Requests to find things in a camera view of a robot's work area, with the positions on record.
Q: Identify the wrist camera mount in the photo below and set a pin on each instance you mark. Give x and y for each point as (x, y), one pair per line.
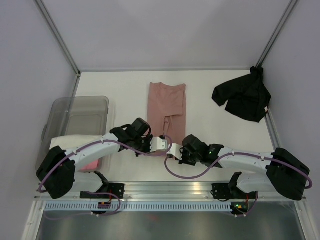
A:
(158, 144)
(176, 151)

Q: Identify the dusty pink t-shirt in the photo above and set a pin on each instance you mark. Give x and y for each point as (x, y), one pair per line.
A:
(166, 111)

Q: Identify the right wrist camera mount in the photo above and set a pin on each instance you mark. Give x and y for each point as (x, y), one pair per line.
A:
(176, 151)

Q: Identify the white slotted cable duct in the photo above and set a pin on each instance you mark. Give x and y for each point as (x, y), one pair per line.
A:
(145, 206)

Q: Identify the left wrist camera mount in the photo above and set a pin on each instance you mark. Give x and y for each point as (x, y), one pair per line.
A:
(158, 144)

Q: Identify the black t-shirt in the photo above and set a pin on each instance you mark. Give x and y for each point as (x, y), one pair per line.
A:
(245, 97)

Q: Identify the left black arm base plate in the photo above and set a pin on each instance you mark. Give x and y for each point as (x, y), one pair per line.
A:
(117, 189)

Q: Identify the rolled white t-shirt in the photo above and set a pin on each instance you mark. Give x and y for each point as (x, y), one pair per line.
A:
(72, 141)

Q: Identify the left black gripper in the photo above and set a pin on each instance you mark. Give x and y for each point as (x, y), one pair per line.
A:
(148, 139)

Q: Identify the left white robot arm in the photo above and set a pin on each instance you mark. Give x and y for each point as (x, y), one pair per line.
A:
(59, 171)

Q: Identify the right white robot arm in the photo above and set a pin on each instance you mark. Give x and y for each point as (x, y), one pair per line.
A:
(278, 171)

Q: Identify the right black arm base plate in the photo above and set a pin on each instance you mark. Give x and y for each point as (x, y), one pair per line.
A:
(223, 192)

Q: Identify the rolled bright pink t-shirt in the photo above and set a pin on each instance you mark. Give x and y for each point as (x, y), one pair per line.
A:
(91, 167)

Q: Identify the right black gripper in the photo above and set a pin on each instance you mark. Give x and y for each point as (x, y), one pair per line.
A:
(183, 160)

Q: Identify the clear plastic bin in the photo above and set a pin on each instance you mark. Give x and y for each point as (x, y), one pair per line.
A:
(84, 115)

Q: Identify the aluminium frame rail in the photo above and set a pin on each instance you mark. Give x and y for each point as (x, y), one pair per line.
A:
(150, 191)

